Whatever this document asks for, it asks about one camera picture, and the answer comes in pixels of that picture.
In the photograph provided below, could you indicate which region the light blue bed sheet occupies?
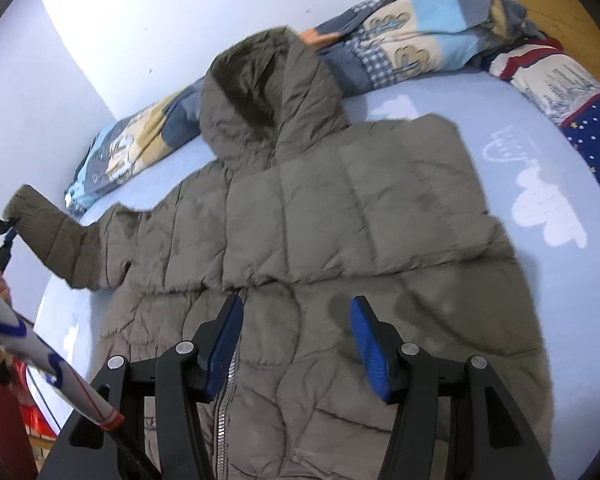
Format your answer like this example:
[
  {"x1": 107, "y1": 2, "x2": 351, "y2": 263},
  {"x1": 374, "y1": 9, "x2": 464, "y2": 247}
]
[{"x1": 32, "y1": 57, "x2": 600, "y2": 480}]

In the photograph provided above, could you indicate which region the wooden headboard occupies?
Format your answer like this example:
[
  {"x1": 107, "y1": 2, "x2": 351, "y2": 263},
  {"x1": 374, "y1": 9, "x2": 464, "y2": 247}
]
[{"x1": 486, "y1": 0, "x2": 600, "y2": 96}]

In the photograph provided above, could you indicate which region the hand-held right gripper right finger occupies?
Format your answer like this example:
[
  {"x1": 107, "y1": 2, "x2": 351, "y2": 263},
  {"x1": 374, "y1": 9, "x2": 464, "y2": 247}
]
[{"x1": 349, "y1": 296, "x2": 556, "y2": 480}]

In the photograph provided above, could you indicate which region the patchwork printed blanket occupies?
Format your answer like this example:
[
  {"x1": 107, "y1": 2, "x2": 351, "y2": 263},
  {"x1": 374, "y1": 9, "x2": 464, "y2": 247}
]
[{"x1": 62, "y1": 0, "x2": 563, "y2": 218}]

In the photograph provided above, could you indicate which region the starry navy printed pillow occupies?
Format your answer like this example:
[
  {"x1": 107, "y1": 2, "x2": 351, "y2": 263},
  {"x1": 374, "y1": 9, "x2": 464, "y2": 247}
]
[{"x1": 470, "y1": 42, "x2": 600, "y2": 238}]

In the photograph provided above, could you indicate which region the olive hooded puffer jacket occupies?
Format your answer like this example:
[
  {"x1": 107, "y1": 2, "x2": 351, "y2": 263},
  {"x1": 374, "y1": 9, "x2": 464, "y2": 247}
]
[{"x1": 4, "y1": 26, "x2": 556, "y2": 480}]

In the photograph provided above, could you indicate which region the dark red cloth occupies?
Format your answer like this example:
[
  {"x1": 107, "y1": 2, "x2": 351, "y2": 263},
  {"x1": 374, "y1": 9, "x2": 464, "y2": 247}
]
[{"x1": 0, "y1": 330, "x2": 41, "y2": 480}]

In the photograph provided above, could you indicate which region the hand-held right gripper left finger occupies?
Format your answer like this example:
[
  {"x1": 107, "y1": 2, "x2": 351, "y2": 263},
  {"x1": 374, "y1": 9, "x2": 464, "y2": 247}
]
[{"x1": 40, "y1": 294, "x2": 244, "y2": 480}]

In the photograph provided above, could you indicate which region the white tube with blue marks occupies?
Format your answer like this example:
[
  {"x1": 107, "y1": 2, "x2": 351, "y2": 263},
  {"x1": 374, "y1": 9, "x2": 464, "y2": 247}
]
[{"x1": 0, "y1": 275, "x2": 126, "y2": 431}]

